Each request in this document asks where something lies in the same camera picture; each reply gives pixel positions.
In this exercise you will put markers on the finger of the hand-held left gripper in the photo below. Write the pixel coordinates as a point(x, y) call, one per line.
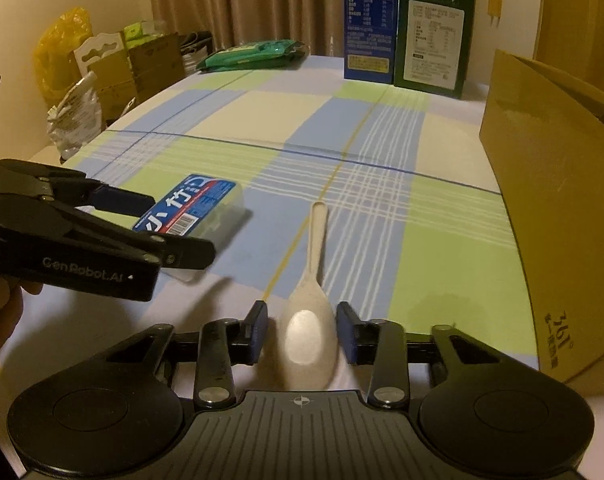
point(187, 255)
point(122, 200)

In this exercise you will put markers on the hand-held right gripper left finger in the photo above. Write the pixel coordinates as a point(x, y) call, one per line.
point(256, 332)

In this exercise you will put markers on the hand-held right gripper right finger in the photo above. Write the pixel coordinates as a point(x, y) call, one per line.
point(349, 332)

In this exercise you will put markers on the cream plastic spoon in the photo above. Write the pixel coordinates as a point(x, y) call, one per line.
point(309, 330)

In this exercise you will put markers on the clear box with blue label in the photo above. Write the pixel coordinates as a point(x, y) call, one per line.
point(197, 200)

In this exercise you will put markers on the large cardboard box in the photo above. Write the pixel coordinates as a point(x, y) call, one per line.
point(556, 210)

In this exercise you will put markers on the checked cloth desktop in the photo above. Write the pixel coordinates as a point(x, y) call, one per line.
point(381, 210)

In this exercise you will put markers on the crumpled white foil bag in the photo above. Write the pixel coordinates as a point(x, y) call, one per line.
point(77, 120)

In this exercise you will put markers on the small brown cardboard box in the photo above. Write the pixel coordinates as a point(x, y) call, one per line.
point(114, 85)

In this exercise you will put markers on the big brown cardboard box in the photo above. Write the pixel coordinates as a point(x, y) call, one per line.
point(154, 60)

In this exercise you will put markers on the white cardboard hanger flap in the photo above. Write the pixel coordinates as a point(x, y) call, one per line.
point(99, 45)

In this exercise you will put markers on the stacked white buckets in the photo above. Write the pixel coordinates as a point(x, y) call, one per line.
point(197, 60)

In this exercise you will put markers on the yellow plastic bag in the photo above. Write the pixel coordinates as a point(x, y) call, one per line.
point(62, 45)

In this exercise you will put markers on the green tissue packs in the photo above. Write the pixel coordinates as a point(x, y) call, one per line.
point(134, 30)

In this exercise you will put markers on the green wet wipes pack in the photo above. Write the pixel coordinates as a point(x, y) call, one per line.
point(252, 52)

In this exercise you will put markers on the beige curtain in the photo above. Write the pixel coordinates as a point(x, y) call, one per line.
point(282, 0)

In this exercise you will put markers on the tall blue milk carton box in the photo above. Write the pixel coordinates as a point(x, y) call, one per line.
point(371, 35)

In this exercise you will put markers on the dark green milk carton box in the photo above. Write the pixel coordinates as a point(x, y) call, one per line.
point(431, 45)

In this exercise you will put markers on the wooden door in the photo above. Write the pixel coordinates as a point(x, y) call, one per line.
point(576, 10)

